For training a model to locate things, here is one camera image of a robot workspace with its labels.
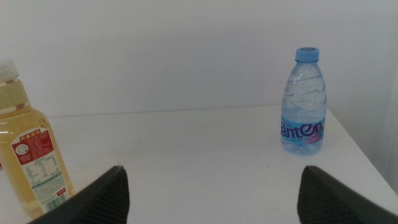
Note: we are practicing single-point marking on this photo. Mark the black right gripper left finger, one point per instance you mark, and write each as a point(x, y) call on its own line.
point(102, 199)

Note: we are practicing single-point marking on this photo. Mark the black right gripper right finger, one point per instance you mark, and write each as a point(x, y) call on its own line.
point(323, 202)

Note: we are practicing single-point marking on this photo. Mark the yellow tea bottle white cap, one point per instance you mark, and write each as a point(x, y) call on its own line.
point(25, 149)

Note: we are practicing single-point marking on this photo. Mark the clear water bottle blue cap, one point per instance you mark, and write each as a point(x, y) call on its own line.
point(303, 105)

